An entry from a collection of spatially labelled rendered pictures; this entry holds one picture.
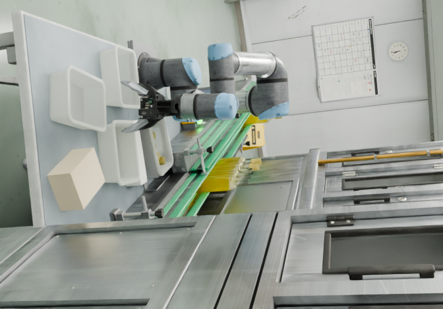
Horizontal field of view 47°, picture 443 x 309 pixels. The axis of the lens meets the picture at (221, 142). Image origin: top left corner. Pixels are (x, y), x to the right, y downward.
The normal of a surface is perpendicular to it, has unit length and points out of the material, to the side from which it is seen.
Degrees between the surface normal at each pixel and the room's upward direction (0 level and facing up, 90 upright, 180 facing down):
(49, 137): 0
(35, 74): 0
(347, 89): 90
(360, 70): 90
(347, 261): 90
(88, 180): 0
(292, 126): 90
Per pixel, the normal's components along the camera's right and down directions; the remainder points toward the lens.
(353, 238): -0.17, -0.95
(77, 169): 0.96, -0.10
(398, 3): -0.22, 0.29
